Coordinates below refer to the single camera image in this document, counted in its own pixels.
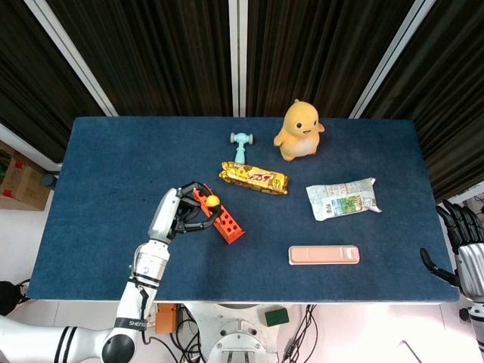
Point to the green block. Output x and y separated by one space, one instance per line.
277 317

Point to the pink oblong case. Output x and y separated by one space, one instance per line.
323 255

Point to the black curtain panel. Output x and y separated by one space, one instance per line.
159 56
22 75
453 94
321 49

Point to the yellow plush duck toy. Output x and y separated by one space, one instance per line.
300 132

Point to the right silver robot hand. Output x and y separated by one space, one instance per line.
470 264

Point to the gold snack packet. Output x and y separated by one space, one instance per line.
253 177

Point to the white robot torso base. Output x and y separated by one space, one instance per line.
238 340

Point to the black yellow-capped screwdriver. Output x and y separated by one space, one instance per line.
213 201

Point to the white frame post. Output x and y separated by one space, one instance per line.
393 56
237 56
72 56

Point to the brown cardboard box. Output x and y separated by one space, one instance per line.
22 185

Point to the grey round object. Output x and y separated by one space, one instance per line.
48 179

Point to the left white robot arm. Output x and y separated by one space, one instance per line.
136 302

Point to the light blue toy hammer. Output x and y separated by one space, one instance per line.
240 149

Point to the orange box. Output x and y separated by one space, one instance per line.
166 319

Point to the orange bit holder rack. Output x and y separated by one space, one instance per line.
230 227

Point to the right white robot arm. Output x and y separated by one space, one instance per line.
475 314

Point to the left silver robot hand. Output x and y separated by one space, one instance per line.
162 215

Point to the black bag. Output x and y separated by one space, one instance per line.
7 298

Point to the white printed snack bag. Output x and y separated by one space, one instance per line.
342 198

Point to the blue table cloth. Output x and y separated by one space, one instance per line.
113 170

